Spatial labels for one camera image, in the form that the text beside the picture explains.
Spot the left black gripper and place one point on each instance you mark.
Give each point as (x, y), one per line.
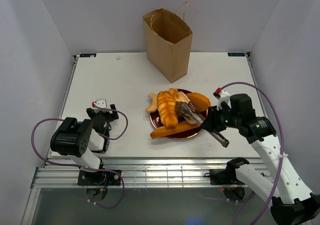
(112, 116)

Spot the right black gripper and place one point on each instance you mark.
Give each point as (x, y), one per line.
(211, 120)

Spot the metal kitchen tongs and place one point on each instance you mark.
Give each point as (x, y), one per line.
(192, 112)

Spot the chocolate croissant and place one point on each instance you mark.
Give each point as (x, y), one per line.
(180, 108)

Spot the white iced long eclair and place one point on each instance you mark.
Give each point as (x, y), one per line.
(181, 97)

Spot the large braided pastry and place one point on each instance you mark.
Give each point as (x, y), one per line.
(166, 104)

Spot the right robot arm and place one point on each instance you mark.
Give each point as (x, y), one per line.
(290, 200)

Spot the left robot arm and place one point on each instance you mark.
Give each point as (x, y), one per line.
(81, 141)

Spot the long baguette bread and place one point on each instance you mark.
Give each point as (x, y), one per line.
(184, 130)

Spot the pale crescent bread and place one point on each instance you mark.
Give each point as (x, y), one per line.
(154, 103)

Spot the brown paper bag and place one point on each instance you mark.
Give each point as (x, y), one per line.
(168, 41)

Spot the oval orange bun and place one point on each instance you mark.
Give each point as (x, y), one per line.
(200, 101)

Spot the dark red round plate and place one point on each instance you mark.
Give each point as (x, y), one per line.
(155, 118)

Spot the small round bun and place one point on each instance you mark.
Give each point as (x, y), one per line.
(173, 91)

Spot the left blue corner sticker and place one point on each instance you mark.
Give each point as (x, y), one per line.
(87, 55)

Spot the blue corner sticker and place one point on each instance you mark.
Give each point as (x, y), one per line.
(87, 55)
(236, 54)

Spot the right blue corner sticker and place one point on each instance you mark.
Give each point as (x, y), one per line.
(236, 54)

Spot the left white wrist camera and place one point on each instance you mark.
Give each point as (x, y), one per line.
(99, 104)

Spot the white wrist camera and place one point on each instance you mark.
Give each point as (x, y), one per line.
(99, 104)
(222, 96)

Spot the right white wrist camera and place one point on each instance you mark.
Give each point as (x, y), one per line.
(222, 96)

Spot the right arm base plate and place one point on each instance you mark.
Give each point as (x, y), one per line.
(222, 177)

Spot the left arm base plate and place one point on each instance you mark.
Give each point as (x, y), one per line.
(98, 178)

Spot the aluminium rail frame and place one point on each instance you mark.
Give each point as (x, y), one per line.
(136, 173)

